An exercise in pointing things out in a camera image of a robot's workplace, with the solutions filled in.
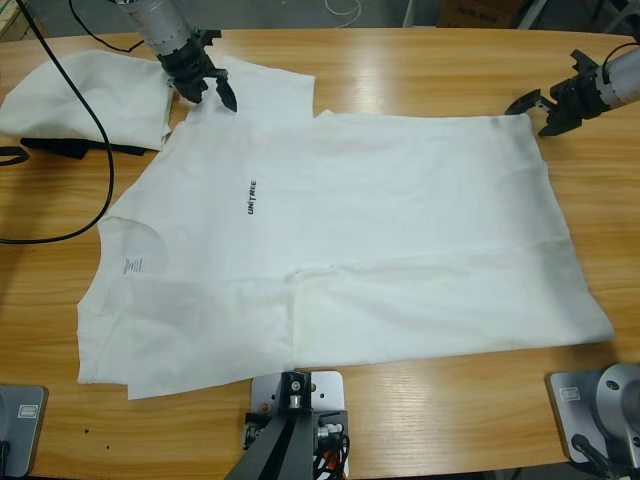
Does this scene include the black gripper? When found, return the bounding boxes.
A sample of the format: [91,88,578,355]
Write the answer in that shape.
[504,71,610,138]
[158,38,239,113]

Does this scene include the white garment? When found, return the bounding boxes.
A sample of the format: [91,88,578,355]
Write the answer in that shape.
[0,49,174,151]

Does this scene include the white printed t-shirt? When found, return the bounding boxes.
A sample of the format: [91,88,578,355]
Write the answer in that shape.
[75,54,615,401]

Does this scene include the black garment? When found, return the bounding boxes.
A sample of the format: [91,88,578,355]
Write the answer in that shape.
[19,135,149,161]

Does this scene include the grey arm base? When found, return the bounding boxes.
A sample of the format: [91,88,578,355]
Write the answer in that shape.
[543,363,640,465]
[0,383,50,479]

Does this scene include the brown cardboard box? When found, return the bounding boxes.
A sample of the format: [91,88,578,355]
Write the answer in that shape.
[438,0,515,30]

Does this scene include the wooden crate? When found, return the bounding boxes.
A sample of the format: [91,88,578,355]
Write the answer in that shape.
[0,0,47,44]

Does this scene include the black clamp block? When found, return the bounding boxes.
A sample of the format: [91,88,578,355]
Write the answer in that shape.
[310,408,350,454]
[243,409,274,449]

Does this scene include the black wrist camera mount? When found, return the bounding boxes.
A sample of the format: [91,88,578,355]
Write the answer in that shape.
[192,28,223,50]
[569,48,599,77]

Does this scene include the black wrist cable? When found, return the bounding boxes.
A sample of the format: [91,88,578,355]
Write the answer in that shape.
[69,0,147,54]
[602,42,640,70]

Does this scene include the white metal frame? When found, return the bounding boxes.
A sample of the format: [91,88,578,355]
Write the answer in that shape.
[514,0,551,31]

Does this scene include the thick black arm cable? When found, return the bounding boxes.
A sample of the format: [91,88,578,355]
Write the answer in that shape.
[0,0,115,246]

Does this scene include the white cable loop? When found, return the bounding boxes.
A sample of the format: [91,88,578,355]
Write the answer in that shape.
[323,0,362,24]

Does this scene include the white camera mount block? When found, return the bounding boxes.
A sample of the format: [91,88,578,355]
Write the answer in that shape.
[249,370,347,480]

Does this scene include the dark camera post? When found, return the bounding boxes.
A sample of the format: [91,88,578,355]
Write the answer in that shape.
[222,369,321,480]

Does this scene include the orange and black cables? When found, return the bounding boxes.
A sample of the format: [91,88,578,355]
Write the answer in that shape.
[312,434,354,480]

